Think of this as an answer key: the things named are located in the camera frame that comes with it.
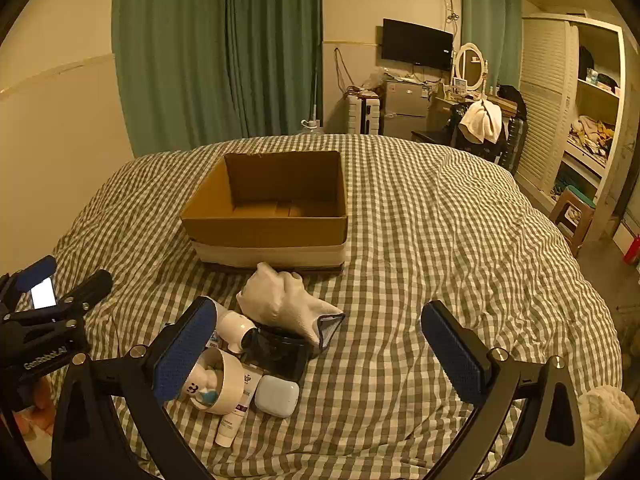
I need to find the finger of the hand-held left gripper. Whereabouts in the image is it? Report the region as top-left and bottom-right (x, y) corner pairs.
(0, 255), (57, 307)
(1, 269), (114, 327)

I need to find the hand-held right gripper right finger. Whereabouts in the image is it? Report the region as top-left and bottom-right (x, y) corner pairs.
(420, 300), (586, 480)

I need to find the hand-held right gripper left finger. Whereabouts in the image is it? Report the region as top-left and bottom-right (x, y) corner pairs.
(50, 296), (219, 480)

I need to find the white rectangular object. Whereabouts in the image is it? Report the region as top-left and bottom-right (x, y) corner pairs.
(30, 277), (57, 310)

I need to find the white toy bear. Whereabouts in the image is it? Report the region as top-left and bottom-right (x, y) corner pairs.
(181, 364), (221, 409)

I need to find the white bowl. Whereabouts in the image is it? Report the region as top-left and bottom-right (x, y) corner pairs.
(187, 347), (246, 415)

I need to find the white paper roll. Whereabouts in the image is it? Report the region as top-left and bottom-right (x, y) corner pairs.
(220, 310), (259, 354)

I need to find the white tube purple label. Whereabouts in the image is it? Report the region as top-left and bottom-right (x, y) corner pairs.
(214, 366), (264, 449)

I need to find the black pouch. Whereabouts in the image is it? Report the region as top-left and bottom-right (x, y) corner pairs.
(242, 326), (311, 382)

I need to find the white earbuds case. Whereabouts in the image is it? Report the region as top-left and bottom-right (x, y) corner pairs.
(254, 374), (300, 419)

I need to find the white work glove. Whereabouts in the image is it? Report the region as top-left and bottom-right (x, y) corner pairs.
(236, 261), (347, 359)

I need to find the brown cardboard box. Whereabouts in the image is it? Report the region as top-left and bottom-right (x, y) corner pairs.
(180, 150), (349, 277)

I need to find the person's left hand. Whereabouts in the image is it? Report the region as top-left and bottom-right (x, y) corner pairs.
(15, 377), (57, 441)

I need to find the fluffy white blanket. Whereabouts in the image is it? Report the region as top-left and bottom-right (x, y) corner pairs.
(577, 385), (639, 478)

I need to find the brown stool teal seat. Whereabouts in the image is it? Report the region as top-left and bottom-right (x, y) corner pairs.
(548, 185), (597, 259)

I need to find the dark suitcase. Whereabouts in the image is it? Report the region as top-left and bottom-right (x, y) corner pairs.
(500, 117), (527, 176)

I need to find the black low bench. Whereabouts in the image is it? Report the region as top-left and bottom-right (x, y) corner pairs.
(410, 129), (454, 147)

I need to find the black chair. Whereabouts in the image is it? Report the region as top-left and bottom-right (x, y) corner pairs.
(447, 102), (506, 163)

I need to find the white towel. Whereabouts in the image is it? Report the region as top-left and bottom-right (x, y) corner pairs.
(458, 99), (504, 144)

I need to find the dressing table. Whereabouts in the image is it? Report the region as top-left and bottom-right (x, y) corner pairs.
(432, 92), (517, 132)

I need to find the wide green curtain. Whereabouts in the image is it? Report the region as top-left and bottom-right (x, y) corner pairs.
(112, 0), (324, 159)

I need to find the small grey fridge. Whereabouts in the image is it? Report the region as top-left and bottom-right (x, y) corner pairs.
(379, 79), (431, 139)

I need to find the white suitcase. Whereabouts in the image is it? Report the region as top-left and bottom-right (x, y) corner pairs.
(345, 92), (384, 136)

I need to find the clear water jug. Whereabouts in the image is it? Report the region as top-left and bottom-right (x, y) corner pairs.
(298, 105), (324, 136)

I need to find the pile of clothes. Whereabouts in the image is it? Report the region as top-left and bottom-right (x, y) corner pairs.
(567, 115), (615, 154)

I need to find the white louvred wardrobe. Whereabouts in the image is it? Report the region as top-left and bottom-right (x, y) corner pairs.
(514, 12), (629, 242)

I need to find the white oval mirror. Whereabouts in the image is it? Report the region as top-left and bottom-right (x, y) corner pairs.
(452, 42), (489, 95)

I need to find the narrow green curtain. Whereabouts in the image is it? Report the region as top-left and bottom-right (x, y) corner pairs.
(459, 0), (524, 94)

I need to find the black wall television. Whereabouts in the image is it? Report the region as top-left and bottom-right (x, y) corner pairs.
(381, 18), (455, 72)

